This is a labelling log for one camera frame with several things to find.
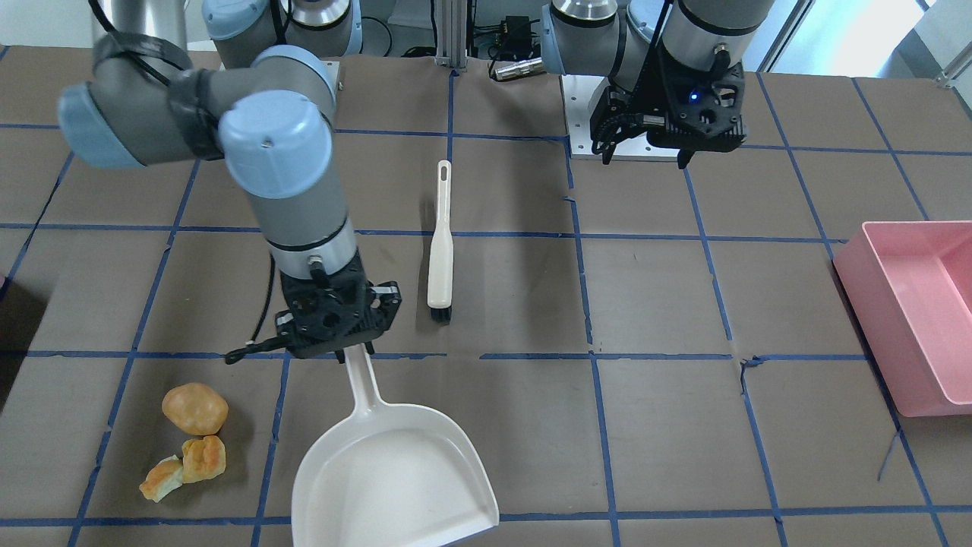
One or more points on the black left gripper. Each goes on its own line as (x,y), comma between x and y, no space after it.
(640,100)

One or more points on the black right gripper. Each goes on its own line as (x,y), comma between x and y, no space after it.
(388,305)

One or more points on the beige hand brush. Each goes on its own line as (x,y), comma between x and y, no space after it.
(441,258)

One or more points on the beige plastic dustpan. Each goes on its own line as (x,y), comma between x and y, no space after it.
(390,474)

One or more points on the round golden bread roll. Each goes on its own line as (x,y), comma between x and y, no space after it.
(195,408)

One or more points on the torn bread piece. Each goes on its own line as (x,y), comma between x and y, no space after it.
(202,459)

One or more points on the small bread chunk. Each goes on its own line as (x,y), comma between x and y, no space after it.
(162,479)

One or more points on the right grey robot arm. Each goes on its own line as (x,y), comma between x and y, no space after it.
(269,116)

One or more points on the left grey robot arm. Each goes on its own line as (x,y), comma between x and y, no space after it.
(616,40)

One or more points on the pink plastic bin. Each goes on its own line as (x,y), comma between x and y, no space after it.
(909,283)

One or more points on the aluminium frame post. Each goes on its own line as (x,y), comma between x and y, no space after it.
(452,27)

